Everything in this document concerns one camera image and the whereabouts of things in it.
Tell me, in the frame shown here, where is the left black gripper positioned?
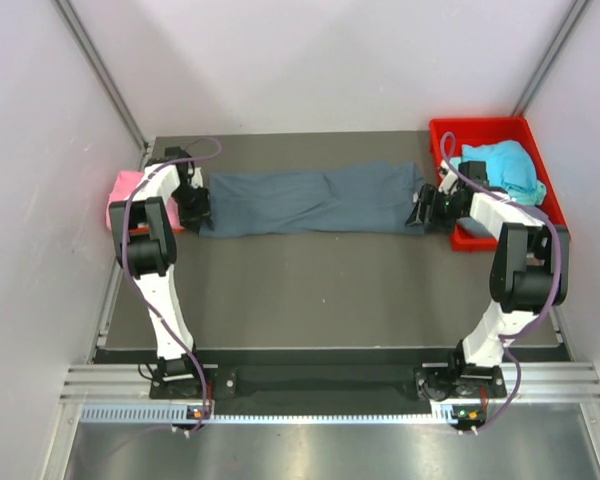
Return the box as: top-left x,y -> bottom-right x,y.
171,183 -> 213,233

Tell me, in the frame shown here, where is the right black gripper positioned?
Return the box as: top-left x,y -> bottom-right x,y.
406,184 -> 466,234

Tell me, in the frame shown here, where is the slate blue t shirt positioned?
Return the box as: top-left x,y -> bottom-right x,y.
199,161 -> 424,238

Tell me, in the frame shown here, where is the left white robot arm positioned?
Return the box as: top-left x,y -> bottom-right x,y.
108,147 -> 213,401

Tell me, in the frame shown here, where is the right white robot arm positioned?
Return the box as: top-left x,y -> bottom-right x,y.
407,160 -> 570,402

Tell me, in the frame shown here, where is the grey blue t shirt in bin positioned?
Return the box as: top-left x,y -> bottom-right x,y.
458,217 -> 491,238

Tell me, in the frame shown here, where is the orange folded t shirt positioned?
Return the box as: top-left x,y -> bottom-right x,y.
129,226 -> 185,235

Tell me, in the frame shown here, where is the pink folded t shirt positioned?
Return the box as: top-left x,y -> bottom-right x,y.
105,170 -> 184,232

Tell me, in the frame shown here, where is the cyan t shirt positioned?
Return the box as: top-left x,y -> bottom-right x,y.
453,140 -> 547,206

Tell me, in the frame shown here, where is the red plastic bin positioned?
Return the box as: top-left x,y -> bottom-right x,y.
428,117 -> 570,228

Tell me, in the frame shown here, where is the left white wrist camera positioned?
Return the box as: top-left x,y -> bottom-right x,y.
187,167 -> 204,189

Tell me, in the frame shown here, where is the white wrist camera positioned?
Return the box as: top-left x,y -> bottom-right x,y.
187,167 -> 204,189
438,156 -> 462,195

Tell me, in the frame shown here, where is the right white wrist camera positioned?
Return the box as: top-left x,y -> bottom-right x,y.
438,156 -> 462,195

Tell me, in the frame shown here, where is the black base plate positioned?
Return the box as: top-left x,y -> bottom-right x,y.
92,347 -> 509,416

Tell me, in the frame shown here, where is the grey slotted cable duct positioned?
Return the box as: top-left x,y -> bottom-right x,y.
80,404 -> 483,426

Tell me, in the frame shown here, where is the aluminium frame rail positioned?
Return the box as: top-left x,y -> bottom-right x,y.
42,362 -> 600,479

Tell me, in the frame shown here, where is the left corner aluminium post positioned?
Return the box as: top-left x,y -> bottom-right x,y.
51,0 -> 149,151

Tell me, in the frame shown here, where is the corner aluminium post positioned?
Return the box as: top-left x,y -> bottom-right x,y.
510,0 -> 593,117
51,0 -> 149,151

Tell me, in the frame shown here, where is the right corner aluminium post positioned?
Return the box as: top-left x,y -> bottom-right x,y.
510,0 -> 593,117

